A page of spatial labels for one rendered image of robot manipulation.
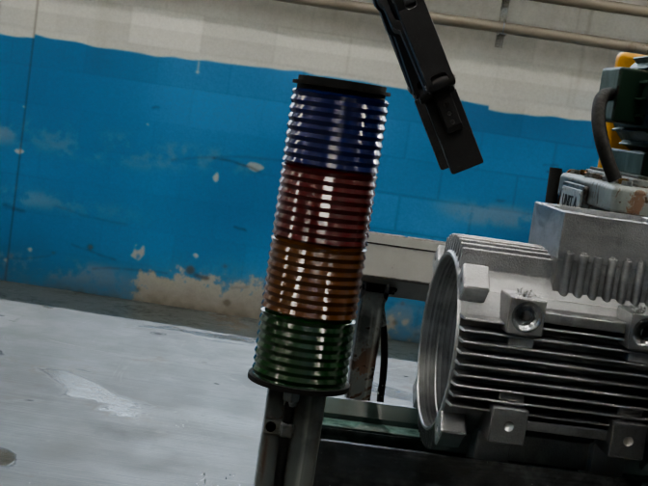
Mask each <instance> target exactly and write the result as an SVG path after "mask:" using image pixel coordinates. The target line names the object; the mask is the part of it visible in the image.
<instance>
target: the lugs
mask: <svg viewBox="0 0 648 486"><path fill-rule="evenodd" d="M444 250H445V246H442V245H439V246H438V248H437V251H436V253H435V255H434V258H433V274H434V271H435V269H436V266H437V264H438V262H439V260H440V258H441V256H442V255H443V254H444ZM489 291H490V277H489V267H488V266H483V265H475V264H468V263H464V264H463V266H462V269H461V271H460V274H459V276H458V298H459V300H463V301H470V302H477V303H484V302H485V300H486V297H487V295H488V293H489ZM413 407H414V408H418V400H417V378H416V381H415V383H414V385H413ZM434 432H435V445H436V446H450V447H460V445H461V444H462V442H463V440H464V438H465V436H466V434H467V426H466V415H465V414H457V413H450V412H443V411H441V412H440V413H439V416H438V418H437V420H436V422H435V424H434ZM639 467H640V469H641V470H642V471H648V438H647V439H646V443H645V448H644V453H643V458H642V460H641V461H639Z"/></svg>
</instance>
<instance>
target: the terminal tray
mask: <svg viewBox="0 0 648 486"><path fill-rule="evenodd" d="M528 243H529V244H537V245H541V246H543V247H545V250H548V254H550V255H551V259H552V260H553V266H552V272H551V277H550V281H551V286H552V291H558V293H559V294H560V295H561V296H563V297H565V296H567V294H568V293H573V295H574V296H575V297H576V298H578V299H580V298H581V296H582V295H587V297H588V298H589V299H590V300H592V301H595V300H596V298H597V297H602V299H603V301H605V302H607V303H608V302H610V299H615V300H616V301H617V303H619V304H620V305H623V304H625V301H630V302H631V303H632V305H633V306H635V307H636V306H639V303H644V304H645V306H646V307H647V308H648V217H642V216H635V215H629V214H622V213H615V212H608V211H602V210H595V209H587V208H580V207H573V206H567V205H560V204H553V203H546V202H535V204H534V209H533V215H532V221H531V227H530V233H529V239H528Z"/></svg>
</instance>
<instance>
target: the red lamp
mask: <svg viewBox="0 0 648 486"><path fill-rule="evenodd" d="M281 164H282V169H281V171H280V173H281V177H280V179H279V183H280V186H279V187H278V192H279V194H278V196H277V197H276V198H277V203H276V205H275V207H276V212H275V213H274V216H275V220H274V222H273V226H274V227H273V229H272V230H271V231H272V232H273V233H274V234H275V235H277V236H279V237H281V238H284V239H288V240H292V241H297V242H302V243H307V244H312V245H319V246H326V247H335V248H345V249H361V248H364V247H366V246H368V245H367V242H366V240H367V239H368V237H369V235H368V232H369V230H370V225H369V223H370V222H371V216H370V215H371V214H372V212H373V210H372V206H373V205H374V200H373V198H374V196H375V191H374V190H375V188H376V187H377V185H376V180H377V178H378V176H377V175H361V174H352V173H345V172H338V171H331V170H324V169H318V168H313V167H307V166H301V165H296V164H291V163H287V162H283V163H281Z"/></svg>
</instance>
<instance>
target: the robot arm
mask: <svg viewBox="0 0 648 486"><path fill-rule="evenodd" d="M372 1H373V4H374V7H375V8H376V9H377V10H378V11H379V13H380V15H381V18H382V21H383V24H384V26H385V29H386V31H387V33H388V35H389V38H390V40H391V45H392V47H393V50H394V52H395V55H396V58H397V60H398V63H399V65H400V67H401V70H402V73H403V75H404V78H405V81H406V83H407V86H408V87H407V89H408V92H409V93H410V94H411V95H413V98H414V99H415V104H416V106H417V109H418V113H419V115H420V118H421V121H422V123H423V126H424V128H425V131H426V134H427V136H428V139H429V141H430V144H431V147H432V149H433V151H434V153H435V156H436V159H437V161H438V164H439V166H440V169H441V170H445V169H447V168H449V169H450V172H451V173H452V174H454V175H455V174H457V173H460V172H462V171H465V170H467V169H469V168H471V167H474V166H476V165H479V164H481V163H483V158H482V156H481V153H480V150H479V148H478V145H477V143H476V140H475V138H474V136H473V131H472V129H471V126H470V123H469V121H468V118H467V116H466V113H465V110H464V108H463V105H462V102H461V100H460V97H459V94H458V93H457V90H456V89H455V88H454V87H455V85H454V84H455V82H456V81H455V79H456V78H455V75H454V74H453V73H452V71H451V68H450V66H449V63H448V61H447V59H446V54H445V52H444V50H443V47H442V45H441V42H440V39H439V37H438V34H437V32H436V29H435V26H434V24H433V21H432V19H431V16H430V14H429V11H428V9H427V7H426V4H425V2H424V0H372Z"/></svg>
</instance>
